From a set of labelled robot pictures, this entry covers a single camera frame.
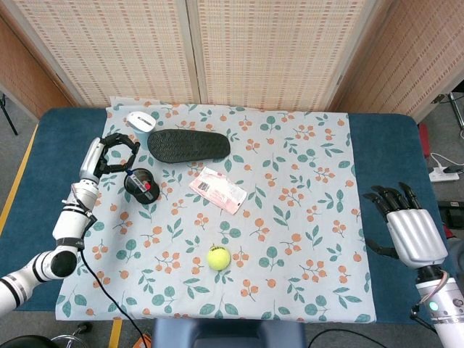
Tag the floral leaf print tablecloth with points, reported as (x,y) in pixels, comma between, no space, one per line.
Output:
(290,217)

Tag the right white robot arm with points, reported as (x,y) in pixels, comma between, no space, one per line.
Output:
(444,308)

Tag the black equipment case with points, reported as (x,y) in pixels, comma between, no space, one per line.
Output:
(453,217)

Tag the red capped whiteboard marker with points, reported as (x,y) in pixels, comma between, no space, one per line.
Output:
(147,187)

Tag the orange paper packet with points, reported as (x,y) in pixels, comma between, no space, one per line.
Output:
(145,341)

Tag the metal stand legs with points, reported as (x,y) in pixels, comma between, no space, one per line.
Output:
(455,108)

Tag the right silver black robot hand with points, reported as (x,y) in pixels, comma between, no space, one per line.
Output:
(413,232)

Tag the black rubber slipper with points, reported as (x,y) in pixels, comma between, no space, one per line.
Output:
(188,145)

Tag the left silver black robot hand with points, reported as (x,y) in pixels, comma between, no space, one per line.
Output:
(90,159)

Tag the blue capped whiteboard marker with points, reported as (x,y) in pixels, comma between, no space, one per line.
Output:
(138,179)

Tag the black round cup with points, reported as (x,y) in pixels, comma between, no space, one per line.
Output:
(148,198)

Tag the white computer mouse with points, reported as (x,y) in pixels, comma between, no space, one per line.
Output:
(139,121)

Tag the black tripod leg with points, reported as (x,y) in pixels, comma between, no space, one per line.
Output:
(9,116)

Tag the white power strip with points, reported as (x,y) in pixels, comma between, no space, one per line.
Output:
(444,176)

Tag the pink tissue packet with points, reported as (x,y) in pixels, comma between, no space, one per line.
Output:
(221,192)

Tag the woven bamboo screen panel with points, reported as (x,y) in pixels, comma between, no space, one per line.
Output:
(116,50)
(275,50)
(25,79)
(406,65)

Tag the yellow tennis ball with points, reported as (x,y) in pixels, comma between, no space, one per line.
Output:
(218,258)

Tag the black round stool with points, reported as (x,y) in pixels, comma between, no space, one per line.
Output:
(25,342)

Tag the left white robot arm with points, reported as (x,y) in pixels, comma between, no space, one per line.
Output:
(69,224)

